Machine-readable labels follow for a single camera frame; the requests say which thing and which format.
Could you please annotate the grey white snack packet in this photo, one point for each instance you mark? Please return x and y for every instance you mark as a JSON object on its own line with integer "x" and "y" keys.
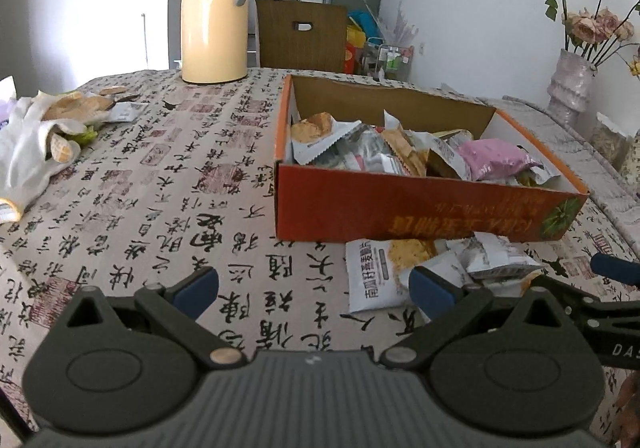
{"x": 487, "y": 256}

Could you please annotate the pink textured vase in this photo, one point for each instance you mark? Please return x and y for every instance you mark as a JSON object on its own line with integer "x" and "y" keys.
{"x": 570, "y": 87}

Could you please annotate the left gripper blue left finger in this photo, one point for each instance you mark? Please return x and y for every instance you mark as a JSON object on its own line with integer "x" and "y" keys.
{"x": 172, "y": 313}

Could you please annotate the grey quilted blanket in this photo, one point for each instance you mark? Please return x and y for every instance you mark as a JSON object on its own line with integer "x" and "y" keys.
{"x": 607, "y": 188}

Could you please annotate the orange cracker snack packet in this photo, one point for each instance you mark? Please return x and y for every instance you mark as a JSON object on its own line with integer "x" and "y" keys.
{"x": 412, "y": 155}

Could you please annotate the bread picture snack packet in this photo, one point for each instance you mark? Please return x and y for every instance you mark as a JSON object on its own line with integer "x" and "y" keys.
{"x": 316, "y": 134}

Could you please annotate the red gift box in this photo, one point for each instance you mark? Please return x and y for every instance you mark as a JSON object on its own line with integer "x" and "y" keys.
{"x": 351, "y": 58}

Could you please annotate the pink snack packet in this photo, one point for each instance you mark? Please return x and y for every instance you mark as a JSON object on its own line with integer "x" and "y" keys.
{"x": 495, "y": 159}

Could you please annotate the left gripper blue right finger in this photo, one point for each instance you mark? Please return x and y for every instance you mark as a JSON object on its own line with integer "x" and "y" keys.
{"x": 451, "y": 311}

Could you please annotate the calligraphy print tablecloth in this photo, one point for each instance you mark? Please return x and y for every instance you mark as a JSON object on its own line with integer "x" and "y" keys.
{"x": 190, "y": 184}

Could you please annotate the white pumpkin cracker packet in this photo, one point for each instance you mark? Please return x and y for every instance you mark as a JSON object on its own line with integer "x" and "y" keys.
{"x": 378, "y": 270}

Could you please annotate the orange pumpkin cardboard box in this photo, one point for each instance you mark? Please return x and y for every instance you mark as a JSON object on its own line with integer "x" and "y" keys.
{"x": 318, "y": 204}

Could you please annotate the yellow blossom branches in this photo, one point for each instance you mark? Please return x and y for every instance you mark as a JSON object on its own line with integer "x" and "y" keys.
{"x": 631, "y": 61}

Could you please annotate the wire storage rack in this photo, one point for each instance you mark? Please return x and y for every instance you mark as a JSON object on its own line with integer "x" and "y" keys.
{"x": 386, "y": 62}

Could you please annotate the yellow thermos jug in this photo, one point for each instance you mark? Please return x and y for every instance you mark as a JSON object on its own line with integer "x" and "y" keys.
{"x": 214, "y": 35}

